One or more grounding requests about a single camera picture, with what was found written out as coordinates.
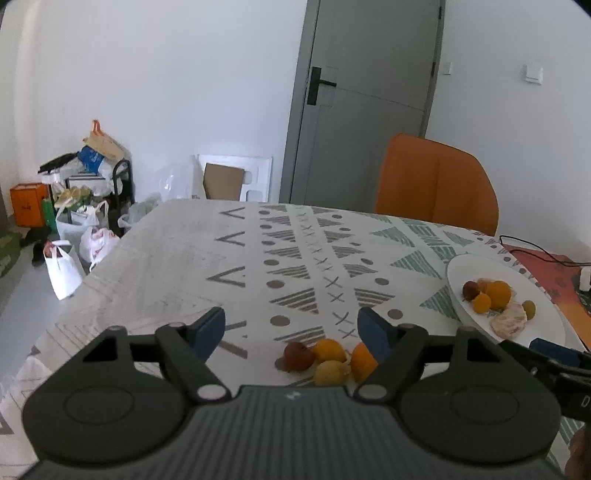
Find brown cardboard piece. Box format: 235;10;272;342
204;163;245;200

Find black door handle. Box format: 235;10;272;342
307;67;337;106

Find black metal rack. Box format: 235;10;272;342
112;159;136;217

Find black cable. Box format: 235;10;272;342
499;235;591;267

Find white plate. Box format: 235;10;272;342
445;253;566;349

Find white paper bag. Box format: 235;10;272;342
44;240;86;301

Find orange box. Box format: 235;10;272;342
10;183;51;227

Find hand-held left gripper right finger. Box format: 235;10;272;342
353;306;505;402

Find white and red plastic bag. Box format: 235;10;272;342
79;227;122;265

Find grey door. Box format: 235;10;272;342
279;0;446;215

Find yellow-green plum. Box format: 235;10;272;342
314;361;349;387

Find white tote bag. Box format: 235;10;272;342
55;200;110;243

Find blue bag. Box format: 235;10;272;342
78;147;109;174

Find clear plastic bag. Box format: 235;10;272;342
154;161;204;201

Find white foam board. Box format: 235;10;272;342
196;154;273;203

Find large orange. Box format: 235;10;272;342
349;342;379;382
487;281;513;310

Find grey plastic bag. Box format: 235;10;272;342
117;196;160;236

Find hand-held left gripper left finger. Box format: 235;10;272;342
37;306;232;403

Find black slippers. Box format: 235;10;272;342
21;227;51;265

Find brown paper bag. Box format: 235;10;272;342
83;120;125;160

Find red mat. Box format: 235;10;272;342
501;244;591;352

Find patterned tablecloth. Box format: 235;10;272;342
0;198;591;480

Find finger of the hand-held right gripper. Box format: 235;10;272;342
499;339;561;384
529;338;581;367

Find orange chair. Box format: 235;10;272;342
374;134;499;236

